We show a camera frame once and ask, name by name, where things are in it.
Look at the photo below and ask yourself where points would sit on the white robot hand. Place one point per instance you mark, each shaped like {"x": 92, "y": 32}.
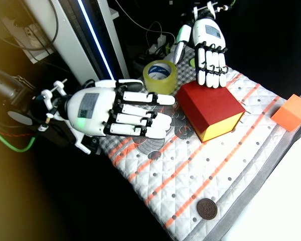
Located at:
{"x": 208, "y": 32}
{"x": 90, "y": 110}

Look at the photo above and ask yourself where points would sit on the yellow box with red lid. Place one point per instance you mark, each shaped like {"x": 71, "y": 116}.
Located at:
{"x": 210, "y": 108}

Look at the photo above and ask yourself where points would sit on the green sandwich cookie toy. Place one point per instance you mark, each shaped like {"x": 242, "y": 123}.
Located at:
{"x": 192, "y": 62}

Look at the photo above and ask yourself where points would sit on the green plug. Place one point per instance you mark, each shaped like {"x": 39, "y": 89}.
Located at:
{"x": 168, "y": 47}

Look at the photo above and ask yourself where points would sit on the white charger plug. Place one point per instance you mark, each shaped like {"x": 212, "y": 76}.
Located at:
{"x": 161, "y": 40}

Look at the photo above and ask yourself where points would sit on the white power strip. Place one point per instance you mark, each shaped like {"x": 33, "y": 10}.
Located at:
{"x": 153, "y": 48}

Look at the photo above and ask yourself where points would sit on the white column with blue light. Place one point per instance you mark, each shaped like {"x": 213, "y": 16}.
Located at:
{"x": 72, "y": 45}

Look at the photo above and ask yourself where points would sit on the yellow tape roll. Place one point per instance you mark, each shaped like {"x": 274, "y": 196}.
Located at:
{"x": 163, "y": 84}

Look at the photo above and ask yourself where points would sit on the orange cube block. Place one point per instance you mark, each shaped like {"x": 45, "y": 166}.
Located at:
{"x": 289, "y": 114}

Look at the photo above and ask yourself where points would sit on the grey quilt with printed bear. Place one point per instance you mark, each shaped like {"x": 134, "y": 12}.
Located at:
{"x": 215, "y": 170}

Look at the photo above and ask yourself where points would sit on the brown sandwich cookie toy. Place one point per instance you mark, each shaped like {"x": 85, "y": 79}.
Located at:
{"x": 207, "y": 209}

